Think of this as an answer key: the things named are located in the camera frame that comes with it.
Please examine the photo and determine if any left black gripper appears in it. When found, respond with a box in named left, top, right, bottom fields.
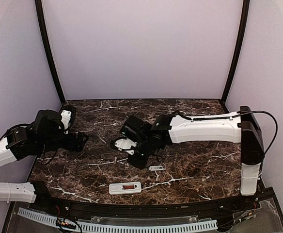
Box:
left=37, top=129, right=88, bottom=154

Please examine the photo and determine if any white battery cover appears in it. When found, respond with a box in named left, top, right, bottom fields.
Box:
left=148, top=166, right=164, bottom=171

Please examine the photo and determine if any white remote control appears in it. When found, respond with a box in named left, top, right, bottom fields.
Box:
left=109, top=182, right=142, bottom=195

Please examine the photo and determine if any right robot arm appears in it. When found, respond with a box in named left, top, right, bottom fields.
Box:
left=112, top=106, right=269, bottom=211

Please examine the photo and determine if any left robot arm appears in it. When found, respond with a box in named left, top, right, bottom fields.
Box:
left=0, top=109, right=89, bottom=212

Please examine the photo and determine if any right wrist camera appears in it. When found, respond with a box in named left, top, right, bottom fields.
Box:
left=110, top=137, right=138, bottom=155

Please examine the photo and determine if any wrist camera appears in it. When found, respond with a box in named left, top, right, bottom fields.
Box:
left=110, top=137, right=138, bottom=155
left=61, top=105, right=77, bottom=131

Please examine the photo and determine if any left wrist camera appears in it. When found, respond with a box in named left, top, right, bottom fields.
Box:
left=61, top=105, right=77, bottom=131

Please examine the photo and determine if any black front rail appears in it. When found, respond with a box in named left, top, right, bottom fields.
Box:
left=36, top=197, right=245, bottom=219

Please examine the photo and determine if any white slotted cable duct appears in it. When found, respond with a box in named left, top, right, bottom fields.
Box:
left=17, top=207, right=218, bottom=233

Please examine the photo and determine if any left black frame post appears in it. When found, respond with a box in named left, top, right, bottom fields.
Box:
left=34, top=0, right=66, bottom=105

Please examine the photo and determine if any black frame post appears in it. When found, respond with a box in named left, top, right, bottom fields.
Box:
left=220, top=0, right=250, bottom=106
left=34, top=0, right=66, bottom=105

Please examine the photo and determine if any right black frame post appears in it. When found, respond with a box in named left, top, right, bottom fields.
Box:
left=220, top=0, right=250, bottom=106

